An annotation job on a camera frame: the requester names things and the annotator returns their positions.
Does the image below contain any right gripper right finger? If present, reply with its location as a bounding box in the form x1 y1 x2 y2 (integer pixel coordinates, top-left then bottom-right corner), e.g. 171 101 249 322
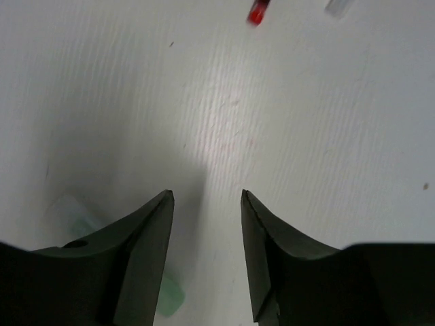
241 190 434 325

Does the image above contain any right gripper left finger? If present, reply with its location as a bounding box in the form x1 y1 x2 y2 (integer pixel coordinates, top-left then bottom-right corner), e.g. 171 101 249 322
1 190 175 325

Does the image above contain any green highlighter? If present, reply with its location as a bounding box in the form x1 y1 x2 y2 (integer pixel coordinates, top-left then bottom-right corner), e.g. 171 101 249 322
45 194 186 318

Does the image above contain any red pen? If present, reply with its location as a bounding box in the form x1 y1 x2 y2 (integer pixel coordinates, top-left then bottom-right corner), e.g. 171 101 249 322
247 0 270 26

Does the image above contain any green pen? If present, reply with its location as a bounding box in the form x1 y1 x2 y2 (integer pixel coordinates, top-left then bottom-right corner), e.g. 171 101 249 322
325 0 354 19

